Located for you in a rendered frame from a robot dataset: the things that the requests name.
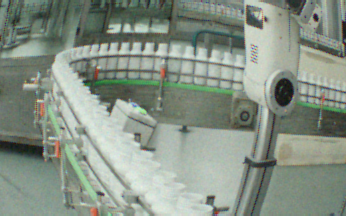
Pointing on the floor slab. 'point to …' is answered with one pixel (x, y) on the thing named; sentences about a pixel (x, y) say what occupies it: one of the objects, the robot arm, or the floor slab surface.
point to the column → (327, 18)
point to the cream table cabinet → (297, 151)
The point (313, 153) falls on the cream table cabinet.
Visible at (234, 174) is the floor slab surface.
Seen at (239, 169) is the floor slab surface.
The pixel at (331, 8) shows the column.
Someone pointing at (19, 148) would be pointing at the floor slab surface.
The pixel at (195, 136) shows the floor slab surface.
